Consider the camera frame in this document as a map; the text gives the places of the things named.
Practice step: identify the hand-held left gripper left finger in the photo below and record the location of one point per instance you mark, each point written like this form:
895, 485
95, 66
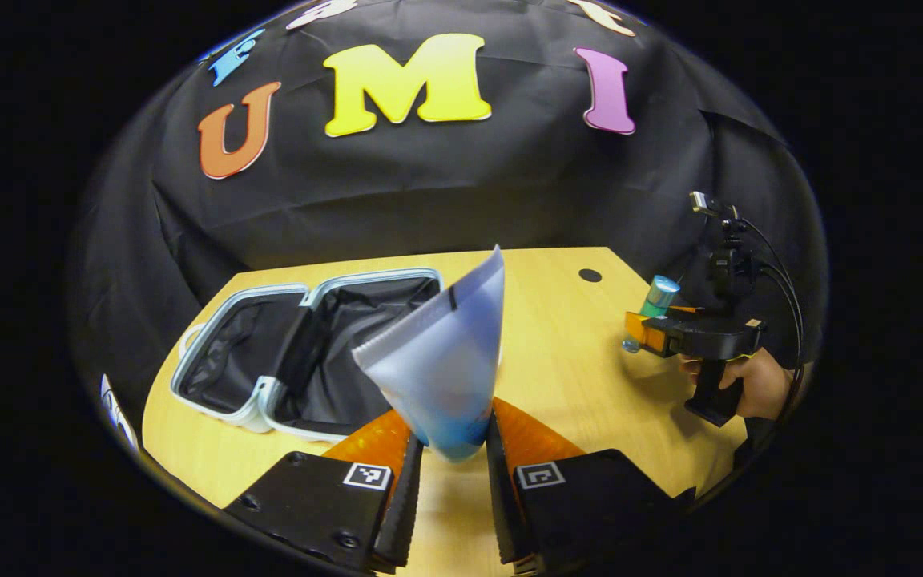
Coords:
407, 497

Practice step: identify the light blue suitcase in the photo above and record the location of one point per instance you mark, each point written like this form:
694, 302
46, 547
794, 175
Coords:
333, 361

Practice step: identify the black round table grommet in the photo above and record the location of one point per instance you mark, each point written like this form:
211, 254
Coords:
590, 275

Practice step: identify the blue white skin care tube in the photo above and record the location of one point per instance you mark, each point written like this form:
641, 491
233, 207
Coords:
445, 369

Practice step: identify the blue clear skin care bottle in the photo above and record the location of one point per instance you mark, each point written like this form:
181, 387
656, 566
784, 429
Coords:
658, 298

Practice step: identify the black backdrop cloth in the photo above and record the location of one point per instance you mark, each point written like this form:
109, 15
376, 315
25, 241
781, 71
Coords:
429, 184

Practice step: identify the white blue printed object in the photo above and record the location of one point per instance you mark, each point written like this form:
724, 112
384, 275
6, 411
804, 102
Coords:
117, 413

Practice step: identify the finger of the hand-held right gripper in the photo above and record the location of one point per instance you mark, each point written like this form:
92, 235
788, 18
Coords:
639, 332
686, 309

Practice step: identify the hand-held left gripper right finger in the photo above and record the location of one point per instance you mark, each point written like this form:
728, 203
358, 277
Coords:
501, 497

